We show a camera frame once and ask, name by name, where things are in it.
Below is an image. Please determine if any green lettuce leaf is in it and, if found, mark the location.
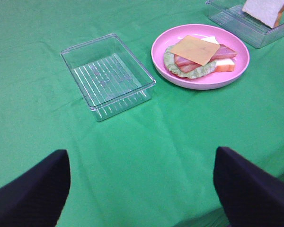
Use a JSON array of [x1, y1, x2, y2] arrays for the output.
[[163, 46, 218, 79]]

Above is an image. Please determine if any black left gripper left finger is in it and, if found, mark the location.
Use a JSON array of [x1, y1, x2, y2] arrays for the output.
[[0, 149, 70, 227]]

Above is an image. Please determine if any left clear plastic tray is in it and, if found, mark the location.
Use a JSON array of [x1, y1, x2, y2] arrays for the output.
[[60, 34, 156, 122]]

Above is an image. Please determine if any clear plastic tray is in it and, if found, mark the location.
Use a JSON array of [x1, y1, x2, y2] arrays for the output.
[[205, 0, 284, 49], [60, 34, 156, 122]]

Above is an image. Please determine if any bacon strip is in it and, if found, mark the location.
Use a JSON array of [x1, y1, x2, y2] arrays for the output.
[[177, 63, 201, 73], [174, 44, 237, 66]]

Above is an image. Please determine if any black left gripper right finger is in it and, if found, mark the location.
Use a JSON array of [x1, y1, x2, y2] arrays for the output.
[[213, 147, 284, 227]]

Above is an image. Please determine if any green tablecloth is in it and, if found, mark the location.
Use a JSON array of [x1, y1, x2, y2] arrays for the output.
[[0, 0, 284, 227]]

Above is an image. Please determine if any pink round plate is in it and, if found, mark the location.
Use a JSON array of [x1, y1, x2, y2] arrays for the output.
[[151, 24, 250, 90]]

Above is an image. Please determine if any yellow cheese slice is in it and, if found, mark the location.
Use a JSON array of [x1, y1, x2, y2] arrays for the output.
[[170, 35, 221, 66]]

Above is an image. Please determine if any right clear plastic tray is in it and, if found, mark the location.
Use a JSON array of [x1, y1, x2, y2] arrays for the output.
[[205, 0, 284, 49]]

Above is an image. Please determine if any bread slice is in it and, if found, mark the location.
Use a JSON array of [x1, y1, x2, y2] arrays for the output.
[[201, 36, 235, 72], [242, 0, 284, 28]]

